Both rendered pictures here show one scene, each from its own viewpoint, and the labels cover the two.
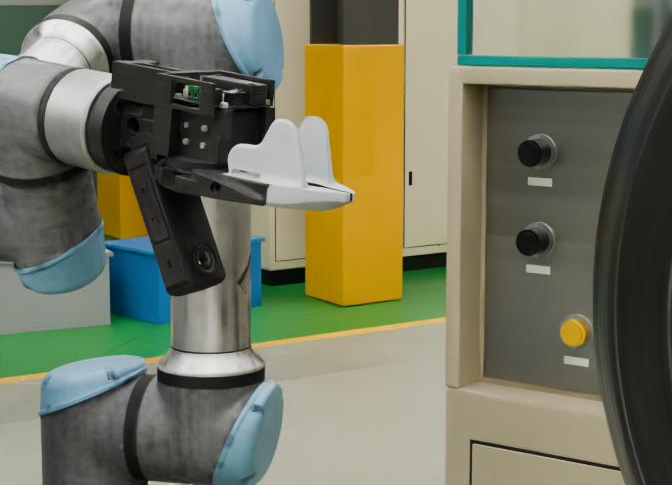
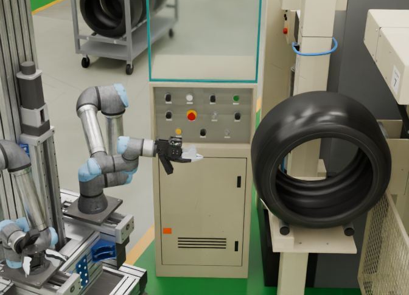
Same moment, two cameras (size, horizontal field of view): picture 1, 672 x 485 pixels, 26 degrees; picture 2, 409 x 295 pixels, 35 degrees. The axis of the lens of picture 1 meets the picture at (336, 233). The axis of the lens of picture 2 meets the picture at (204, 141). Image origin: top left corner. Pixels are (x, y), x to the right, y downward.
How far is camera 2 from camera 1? 208 cm
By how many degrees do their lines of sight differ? 38
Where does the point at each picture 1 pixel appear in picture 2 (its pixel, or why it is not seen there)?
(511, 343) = (163, 134)
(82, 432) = (95, 183)
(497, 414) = not seen: hidden behind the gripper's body
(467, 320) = (154, 132)
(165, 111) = (170, 149)
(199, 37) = (117, 101)
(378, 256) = not seen: outside the picture
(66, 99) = (146, 148)
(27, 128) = (137, 152)
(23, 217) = (131, 165)
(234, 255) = not seen: hidden behind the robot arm
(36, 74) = (137, 143)
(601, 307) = (257, 177)
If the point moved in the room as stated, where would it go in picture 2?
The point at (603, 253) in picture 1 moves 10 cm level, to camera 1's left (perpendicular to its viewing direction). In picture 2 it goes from (257, 171) to (238, 177)
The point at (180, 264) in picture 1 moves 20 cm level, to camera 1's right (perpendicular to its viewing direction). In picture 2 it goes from (170, 170) to (209, 157)
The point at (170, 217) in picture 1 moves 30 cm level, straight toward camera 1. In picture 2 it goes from (168, 163) to (214, 193)
